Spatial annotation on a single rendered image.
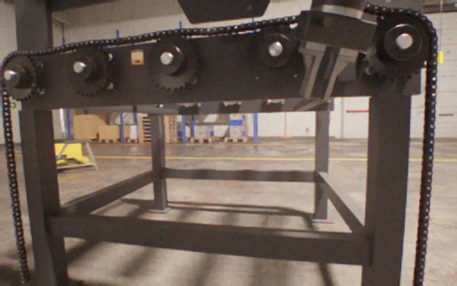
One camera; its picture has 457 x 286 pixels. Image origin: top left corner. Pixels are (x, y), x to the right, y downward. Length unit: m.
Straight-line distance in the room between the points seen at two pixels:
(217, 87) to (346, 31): 0.38
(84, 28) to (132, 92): 13.27
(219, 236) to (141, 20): 11.85
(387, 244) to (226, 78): 0.65
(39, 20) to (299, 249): 1.18
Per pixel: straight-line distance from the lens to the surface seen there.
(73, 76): 0.88
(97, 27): 13.57
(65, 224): 1.08
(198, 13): 0.81
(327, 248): 0.78
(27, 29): 1.18
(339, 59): 0.51
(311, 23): 0.46
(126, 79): 0.85
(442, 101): 11.41
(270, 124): 9.72
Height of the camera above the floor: 0.68
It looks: 5 degrees down
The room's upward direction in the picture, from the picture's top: 1 degrees counter-clockwise
